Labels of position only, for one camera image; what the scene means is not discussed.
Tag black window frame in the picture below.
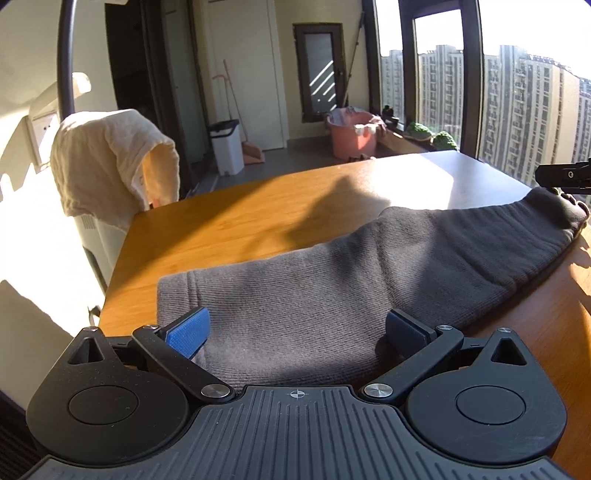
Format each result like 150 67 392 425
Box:
362 0 591 167

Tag purple grey cloth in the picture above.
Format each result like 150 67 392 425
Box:
329 106 372 126

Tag white air purifier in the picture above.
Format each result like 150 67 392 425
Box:
71 215 127 296

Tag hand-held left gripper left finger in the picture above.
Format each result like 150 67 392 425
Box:
67 307 236 404

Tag apartment buildings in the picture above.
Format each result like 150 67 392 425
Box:
381 44 591 185

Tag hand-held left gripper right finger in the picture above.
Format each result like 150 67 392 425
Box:
362 309 539 408

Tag white trash bin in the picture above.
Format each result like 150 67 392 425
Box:
209 119 245 176

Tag pink plastic bucket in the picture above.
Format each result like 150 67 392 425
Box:
325 111 386 160

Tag white wall panel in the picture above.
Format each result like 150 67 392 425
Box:
25 111 61 174

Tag white door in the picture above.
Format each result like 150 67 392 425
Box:
203 0 287 151

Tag dark framed glass door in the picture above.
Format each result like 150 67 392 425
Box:
293 23 347 123

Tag mop handle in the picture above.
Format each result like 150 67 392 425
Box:
342 11 365 109

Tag broom with pink dustpan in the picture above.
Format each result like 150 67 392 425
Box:
212 60 266 166

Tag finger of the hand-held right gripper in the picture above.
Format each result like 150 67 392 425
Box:
536 158 591 195

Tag black curved pole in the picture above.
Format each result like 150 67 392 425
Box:
58 0 77 118

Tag dark grey knit garment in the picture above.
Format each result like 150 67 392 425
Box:
157 187 589 393

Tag cream cloth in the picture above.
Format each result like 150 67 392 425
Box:
50 109 181 232

